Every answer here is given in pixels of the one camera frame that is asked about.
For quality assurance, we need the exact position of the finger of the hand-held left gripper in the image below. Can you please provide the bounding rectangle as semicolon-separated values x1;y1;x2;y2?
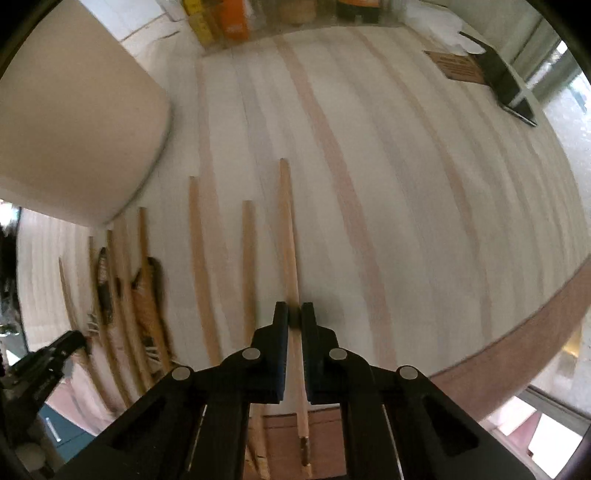
10;329;89;376

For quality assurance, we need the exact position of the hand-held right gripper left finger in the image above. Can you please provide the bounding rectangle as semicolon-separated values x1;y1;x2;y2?
55;301;290;480

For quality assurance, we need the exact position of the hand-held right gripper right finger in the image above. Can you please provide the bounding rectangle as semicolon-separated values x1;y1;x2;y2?
301;302;536;480

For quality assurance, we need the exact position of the light wooden chopstick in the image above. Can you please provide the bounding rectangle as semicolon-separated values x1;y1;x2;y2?
277;158;314;479

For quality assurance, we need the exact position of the beige utensil holder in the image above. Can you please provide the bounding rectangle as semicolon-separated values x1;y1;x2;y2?
0;0;174;228

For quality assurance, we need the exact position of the dark blue cabinet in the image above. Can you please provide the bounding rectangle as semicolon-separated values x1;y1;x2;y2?
39;401;100;446

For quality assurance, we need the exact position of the brown card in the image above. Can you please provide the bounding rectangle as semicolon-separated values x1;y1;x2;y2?
424;49;486;86

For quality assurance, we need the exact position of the orange packet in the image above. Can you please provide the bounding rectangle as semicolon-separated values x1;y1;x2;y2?
219;0;253;40

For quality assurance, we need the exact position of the brown jar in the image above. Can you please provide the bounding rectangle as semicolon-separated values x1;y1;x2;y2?
281;0;320;27

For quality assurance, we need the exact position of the yellow packet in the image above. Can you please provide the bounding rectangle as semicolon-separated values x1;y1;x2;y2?
181;0;219;47

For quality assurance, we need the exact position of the window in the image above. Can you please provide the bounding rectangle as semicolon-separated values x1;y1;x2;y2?
526;39;591;153

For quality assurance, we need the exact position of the white plastic bag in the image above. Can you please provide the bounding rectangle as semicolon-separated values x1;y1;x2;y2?
405;0;486;55

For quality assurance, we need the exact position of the dark patterned handle utensil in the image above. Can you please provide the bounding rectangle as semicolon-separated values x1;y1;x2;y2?
87;247;117;334

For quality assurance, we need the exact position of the brown wooden handle utensil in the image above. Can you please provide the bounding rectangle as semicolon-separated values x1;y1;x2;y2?
130;257;175;366

